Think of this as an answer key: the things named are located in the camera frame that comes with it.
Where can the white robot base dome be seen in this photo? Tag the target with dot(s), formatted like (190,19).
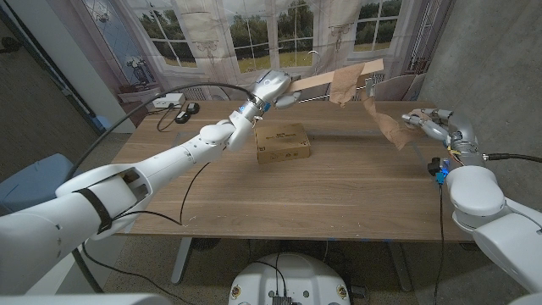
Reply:
(292,275)

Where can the white robot torso edge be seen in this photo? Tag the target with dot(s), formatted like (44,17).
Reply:
(84,300)

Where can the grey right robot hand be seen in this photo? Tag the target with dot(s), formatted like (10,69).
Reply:
(455,127)

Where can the wooden hanger with metal clips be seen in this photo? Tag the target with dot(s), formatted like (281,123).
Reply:
(313,79)

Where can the printed window backdrop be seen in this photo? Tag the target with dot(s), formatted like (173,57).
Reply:
(211,42)

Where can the black power adapter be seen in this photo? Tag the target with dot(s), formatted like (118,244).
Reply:
(182,117)
(193,109)

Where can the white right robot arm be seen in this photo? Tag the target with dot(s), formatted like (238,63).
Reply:
(499,220)

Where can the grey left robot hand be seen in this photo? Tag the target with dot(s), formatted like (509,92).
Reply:
(271,87)

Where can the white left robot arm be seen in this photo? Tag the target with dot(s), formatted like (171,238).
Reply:
(127,186)

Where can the cardboard packing box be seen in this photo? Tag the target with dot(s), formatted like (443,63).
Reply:
(281,144)

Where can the grey table leg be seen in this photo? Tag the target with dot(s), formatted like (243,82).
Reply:
(400,267)
(181,262)

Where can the beige elastic arm wrap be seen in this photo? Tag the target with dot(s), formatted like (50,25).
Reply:
(345,82)

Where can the white power strip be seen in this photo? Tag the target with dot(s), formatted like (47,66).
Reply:
(167,101)

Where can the blue plastic bin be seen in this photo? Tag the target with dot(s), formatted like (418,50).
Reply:
(25,186)

